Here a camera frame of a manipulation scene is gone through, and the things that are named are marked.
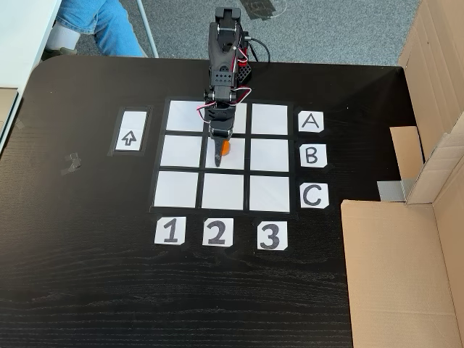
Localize white nine-square paper grid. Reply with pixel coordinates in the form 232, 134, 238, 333
148, 97, 300, 218

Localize paper sheet number 2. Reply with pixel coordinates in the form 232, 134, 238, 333
202, 217, 235, 248

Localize white arrow paper sheet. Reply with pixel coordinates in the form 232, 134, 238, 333
108, 105, 154, 158

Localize paper sheet letter A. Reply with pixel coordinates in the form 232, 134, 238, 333
297, 111, 325, 133

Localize paper sheet number 1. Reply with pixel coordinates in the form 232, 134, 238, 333
153, 216, 187, 247

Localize paper sheet letter B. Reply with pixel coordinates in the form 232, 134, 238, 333
299, 143, 328, 169

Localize paper sheet number 3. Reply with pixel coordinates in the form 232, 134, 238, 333
256, 220, 289, 252

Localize paper sheet letter C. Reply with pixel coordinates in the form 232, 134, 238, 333
299, 182, 330, 210

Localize grey metal table leg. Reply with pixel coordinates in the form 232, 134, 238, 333
135, 0, 161, 59

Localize black floor tape patch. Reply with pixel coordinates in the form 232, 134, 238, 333
239, 0, 288, 21

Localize clear tape scraps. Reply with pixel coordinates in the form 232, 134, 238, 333
59, 152, 83, 178

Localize person's leg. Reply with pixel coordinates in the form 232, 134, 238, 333
41, 0, 146, 61

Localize white side table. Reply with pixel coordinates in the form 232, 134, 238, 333
0, 0, 63, 90

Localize black power cable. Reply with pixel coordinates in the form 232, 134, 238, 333
247, 36, 272, 63

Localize grey duct tape strip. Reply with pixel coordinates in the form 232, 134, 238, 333
376, 178, 415, 202

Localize brown cardboard box wall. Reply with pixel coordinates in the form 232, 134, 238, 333
340, 0, 464, 348

